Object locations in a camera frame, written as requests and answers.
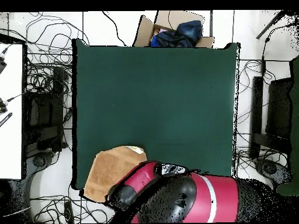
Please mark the black slanted bar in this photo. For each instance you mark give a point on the black slanted bar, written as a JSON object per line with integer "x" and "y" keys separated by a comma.
{"x": 268, "y": 25}

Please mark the grey round base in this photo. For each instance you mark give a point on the grey round base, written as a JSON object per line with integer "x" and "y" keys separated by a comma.
{"x": 38, "y": 161}

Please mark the pink garment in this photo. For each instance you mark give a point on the pink garment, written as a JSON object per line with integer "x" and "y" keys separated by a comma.
{"x": 161, "y": 30}

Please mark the dark navy garment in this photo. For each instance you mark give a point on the dark navy garment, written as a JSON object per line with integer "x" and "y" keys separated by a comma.
{"x": 170, "y": 40}

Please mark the black slotted strip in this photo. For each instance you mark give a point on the black slotted strip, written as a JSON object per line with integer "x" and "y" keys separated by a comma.
{"x": 5, "y": 119}

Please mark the black monitor stand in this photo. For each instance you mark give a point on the black monitor stand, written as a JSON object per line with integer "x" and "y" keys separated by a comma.
{"x": 279, "y": 109}

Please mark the white side table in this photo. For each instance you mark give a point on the white side table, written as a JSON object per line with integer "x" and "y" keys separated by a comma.
{"x": 11, "y": 140}

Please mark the small black device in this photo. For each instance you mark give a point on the small black device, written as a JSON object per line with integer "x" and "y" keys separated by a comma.
{"x": 2, "y": 107}

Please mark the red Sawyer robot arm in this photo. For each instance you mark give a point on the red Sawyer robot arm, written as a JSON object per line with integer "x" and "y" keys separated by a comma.
{"x": 210, "y": 198}

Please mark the dark green table cloth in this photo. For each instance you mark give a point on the dark green table cloth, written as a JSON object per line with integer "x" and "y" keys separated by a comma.
{"x": 163, "y": 81}

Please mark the blue denim garment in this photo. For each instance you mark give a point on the blue denim garment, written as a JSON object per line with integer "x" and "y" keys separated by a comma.
{"x": 190, "y": 29}

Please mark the brown cardboard box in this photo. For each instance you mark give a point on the brown cardboard box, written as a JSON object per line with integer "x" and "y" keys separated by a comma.
{"x": 144, "y": 32}

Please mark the orange terry towel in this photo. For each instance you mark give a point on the orange terry towel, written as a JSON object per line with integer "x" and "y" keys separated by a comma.
{"x": 107, "y": 170}

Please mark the black equipment stand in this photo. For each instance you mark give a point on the black equipment stand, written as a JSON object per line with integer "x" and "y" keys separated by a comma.
{"x": 44, "y": 112}

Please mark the black wheeled base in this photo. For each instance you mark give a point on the black wheeled base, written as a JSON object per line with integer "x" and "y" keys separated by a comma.
{"x": 271, "y": 170}

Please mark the black power strip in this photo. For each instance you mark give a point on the black power strip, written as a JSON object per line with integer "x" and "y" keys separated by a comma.
{"x": 69, "y": 212}

